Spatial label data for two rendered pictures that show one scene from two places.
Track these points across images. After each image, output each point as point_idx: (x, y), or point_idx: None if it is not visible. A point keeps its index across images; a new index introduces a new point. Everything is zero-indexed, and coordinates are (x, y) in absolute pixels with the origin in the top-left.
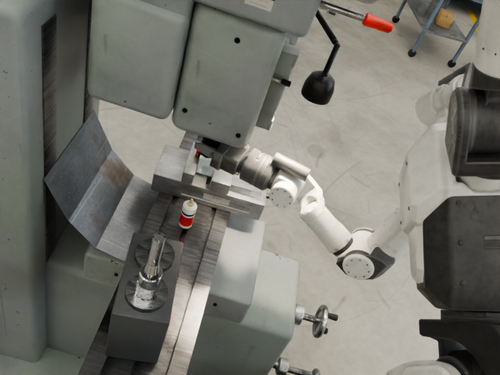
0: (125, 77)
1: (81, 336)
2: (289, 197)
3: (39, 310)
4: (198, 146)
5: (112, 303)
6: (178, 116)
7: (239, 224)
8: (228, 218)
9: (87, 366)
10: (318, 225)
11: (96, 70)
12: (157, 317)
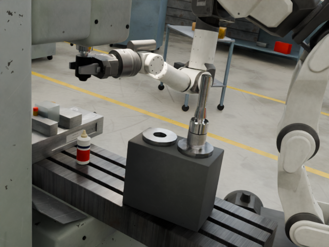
0: (62, 3)
1: None
2: (161, 60)
3: None
4: (83, 69)
5: (146, 216)
6: (92, 30)
7: None
8: (91, 143)
9: (203, 244)
10: (174, 74)
11: (39, 7)
12: (217, 151)
